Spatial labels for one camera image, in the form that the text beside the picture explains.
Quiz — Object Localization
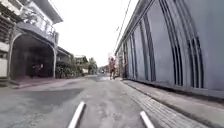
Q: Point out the person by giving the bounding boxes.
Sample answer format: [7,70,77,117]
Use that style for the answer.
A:
[108,56,117,81]

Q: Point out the tree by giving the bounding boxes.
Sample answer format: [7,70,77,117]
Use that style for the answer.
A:
[87,57,99,76]

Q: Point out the grey asphalt road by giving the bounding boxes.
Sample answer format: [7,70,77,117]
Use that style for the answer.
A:
[0,74,214,128]

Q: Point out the green bushes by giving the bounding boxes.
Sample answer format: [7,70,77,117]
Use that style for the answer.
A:
[54,61,84,80]

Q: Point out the robot's own part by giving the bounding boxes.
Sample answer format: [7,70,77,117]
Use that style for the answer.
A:
[67,101,87,128]
[139,110,156,128]

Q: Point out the reddish pavement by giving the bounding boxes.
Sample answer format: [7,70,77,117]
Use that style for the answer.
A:
[0,76,84,90]

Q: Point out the grey paved pavement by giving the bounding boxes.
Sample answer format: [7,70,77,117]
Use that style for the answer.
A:
[121,79,224,128]

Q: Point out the building with balcony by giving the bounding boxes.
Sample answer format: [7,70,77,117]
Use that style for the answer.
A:
[0,0,64,81]

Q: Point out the overhead wires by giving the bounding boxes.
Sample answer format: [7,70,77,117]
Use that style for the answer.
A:
[111,0,133,54]

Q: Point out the long grey wall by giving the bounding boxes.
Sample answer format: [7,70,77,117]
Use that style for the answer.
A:
[114,0,224,99]

